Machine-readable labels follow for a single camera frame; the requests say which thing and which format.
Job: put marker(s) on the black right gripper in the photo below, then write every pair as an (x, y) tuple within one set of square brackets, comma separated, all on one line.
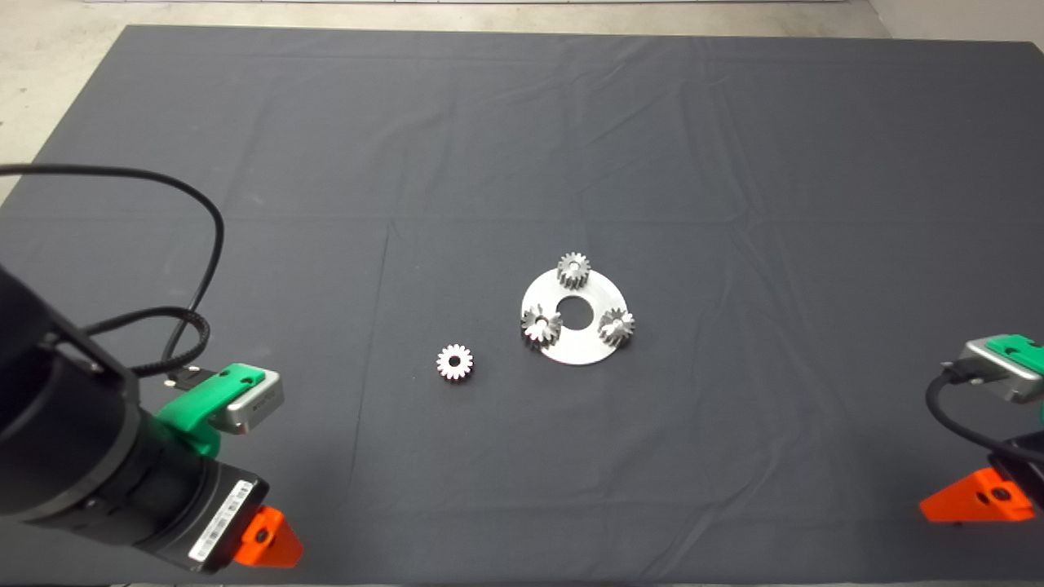
[(1028, 473)]

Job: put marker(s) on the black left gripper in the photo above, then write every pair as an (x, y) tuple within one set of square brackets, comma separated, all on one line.
[(220, 522)]

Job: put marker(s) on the small steel gear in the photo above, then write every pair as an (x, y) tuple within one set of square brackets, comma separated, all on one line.
[(571, 280), (445, 368), (617, 328)]

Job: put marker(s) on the large steel gear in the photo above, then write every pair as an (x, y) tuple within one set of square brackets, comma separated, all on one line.
[(541, 326)]

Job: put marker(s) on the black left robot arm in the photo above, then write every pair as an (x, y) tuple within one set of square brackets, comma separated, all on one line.
[(49, 408)]

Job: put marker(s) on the round metal plate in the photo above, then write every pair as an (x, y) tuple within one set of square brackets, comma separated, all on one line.
[(571, 349)]

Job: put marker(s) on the dark grey table cloth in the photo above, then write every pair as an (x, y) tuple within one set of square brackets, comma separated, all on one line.
[(652, 163)]

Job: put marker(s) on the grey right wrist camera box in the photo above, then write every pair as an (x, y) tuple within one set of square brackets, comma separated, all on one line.
[(991, 371)]

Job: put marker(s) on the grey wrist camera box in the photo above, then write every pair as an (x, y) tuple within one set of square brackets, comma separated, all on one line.
[(991, 371), (257, 403)]

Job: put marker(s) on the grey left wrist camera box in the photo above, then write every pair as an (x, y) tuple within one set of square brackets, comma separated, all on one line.
[(257, 403)]

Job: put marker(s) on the green right camera mount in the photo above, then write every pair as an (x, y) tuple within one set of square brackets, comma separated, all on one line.
[(1019, 350)]

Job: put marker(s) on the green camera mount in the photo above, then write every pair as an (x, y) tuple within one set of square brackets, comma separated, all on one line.
[(1019, 350), (196, 403)]

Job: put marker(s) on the green left camera mount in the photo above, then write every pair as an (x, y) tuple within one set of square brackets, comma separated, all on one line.
[(196, 403)]

